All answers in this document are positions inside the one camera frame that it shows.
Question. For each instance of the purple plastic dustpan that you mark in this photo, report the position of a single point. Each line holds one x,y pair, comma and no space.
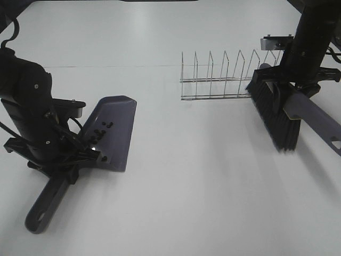
117,109

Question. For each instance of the purple hand brush black bristles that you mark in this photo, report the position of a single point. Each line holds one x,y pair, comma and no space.
282,108

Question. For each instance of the pile of coffee beans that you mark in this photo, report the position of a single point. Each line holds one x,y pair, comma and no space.
99,141

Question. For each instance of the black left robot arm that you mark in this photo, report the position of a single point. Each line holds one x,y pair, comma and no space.
25,83

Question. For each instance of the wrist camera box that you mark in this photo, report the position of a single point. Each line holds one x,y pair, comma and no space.
68,108
274,43

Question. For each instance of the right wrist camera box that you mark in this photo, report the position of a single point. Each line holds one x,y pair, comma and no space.
274,43

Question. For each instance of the chrome wire dish rack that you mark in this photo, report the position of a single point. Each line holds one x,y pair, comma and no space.
225,78

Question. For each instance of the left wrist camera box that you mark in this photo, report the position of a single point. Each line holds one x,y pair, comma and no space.
68,108

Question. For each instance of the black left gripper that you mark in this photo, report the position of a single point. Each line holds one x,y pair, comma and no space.
46,141

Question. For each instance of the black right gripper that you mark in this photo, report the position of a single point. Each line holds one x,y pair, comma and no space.
299,66

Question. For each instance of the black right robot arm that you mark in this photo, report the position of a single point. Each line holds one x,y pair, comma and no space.
317,25

